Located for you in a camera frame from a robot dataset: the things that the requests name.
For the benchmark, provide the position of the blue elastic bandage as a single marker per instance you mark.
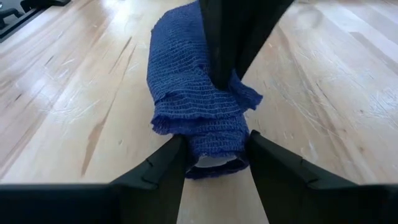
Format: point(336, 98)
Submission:
point(180, 68)

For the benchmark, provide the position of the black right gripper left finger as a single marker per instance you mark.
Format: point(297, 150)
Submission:
point(93, 205)

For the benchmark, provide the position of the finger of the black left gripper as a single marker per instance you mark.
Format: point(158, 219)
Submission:
point(220, 37)
point(258, 25)

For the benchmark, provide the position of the black metal table frame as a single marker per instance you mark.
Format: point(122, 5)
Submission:
point(18, 21)

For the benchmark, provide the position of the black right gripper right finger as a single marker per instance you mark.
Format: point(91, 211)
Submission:
point(311, 205)

